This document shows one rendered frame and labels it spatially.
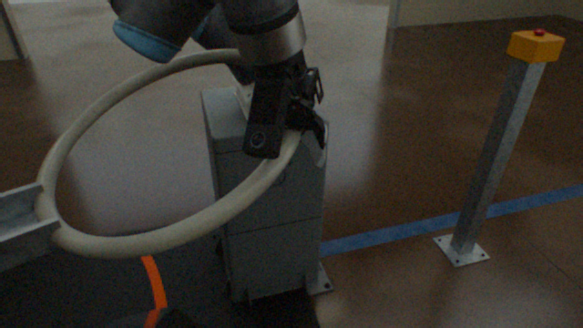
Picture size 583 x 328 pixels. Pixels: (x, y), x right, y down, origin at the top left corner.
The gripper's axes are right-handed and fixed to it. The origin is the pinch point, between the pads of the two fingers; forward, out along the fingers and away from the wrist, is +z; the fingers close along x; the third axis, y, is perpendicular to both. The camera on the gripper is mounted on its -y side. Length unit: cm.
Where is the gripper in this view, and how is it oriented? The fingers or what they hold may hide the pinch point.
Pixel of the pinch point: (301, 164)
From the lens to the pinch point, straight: 62.3
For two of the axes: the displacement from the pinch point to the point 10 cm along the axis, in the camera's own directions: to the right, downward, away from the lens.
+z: 2.4, 6.8, 7.0
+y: 3.1, -7.3, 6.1
